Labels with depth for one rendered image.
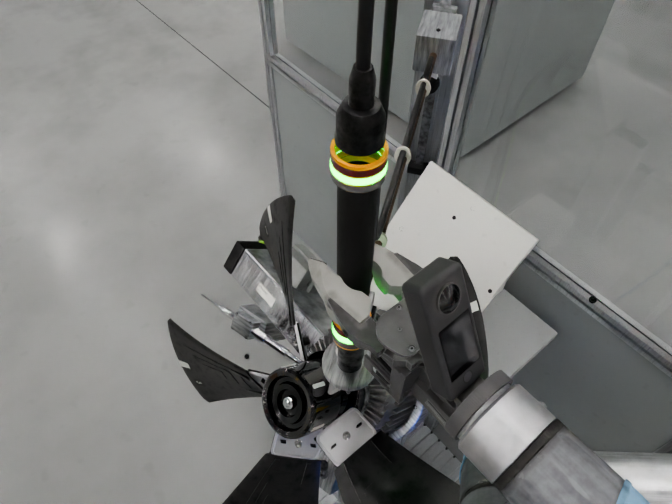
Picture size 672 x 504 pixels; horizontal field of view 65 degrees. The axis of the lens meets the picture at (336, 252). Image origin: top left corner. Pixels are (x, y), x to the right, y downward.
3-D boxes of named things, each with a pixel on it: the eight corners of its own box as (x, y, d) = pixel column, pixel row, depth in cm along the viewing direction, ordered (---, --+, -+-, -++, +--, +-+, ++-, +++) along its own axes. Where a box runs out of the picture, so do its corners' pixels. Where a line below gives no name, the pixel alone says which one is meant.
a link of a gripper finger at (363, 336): (316, 317, 50) (392, 374, 46) (316, 308, 49) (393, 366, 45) (349, 285, 52) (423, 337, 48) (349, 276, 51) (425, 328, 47)
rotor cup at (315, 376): (289, 387, 105) (240, 402, 94) (325, 333, 100) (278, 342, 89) (335, 445, 98) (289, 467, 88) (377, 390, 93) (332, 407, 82)
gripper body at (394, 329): (356, 362, 54) (443, 457, 48) (359, 318, 47) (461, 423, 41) (411, 320, 57) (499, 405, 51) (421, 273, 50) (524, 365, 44)
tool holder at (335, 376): (334, 322, 72) (334, 282, 64) (385, 335, 71) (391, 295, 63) (315, 383, 67) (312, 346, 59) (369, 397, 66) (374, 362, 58)
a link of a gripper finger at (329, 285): (292, 303, 56) (361, 355, 52) (288, 270, 51) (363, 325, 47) (312, 285, 57) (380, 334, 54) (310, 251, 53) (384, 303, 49)
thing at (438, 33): (420, 44, 105) (426, 1, 98) (456, 49, 104) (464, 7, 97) (411, 73, 99) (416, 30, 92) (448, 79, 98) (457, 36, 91)
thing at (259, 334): (312, 373, 105) (204, 298, 124) (315, 363, 105) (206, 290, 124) (305, 375, 103) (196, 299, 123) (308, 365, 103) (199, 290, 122)
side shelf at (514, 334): (453, 254, 158) (455, 248, 155) (554, 338, 141) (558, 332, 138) (394, 298, 148) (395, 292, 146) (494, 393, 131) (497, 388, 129)
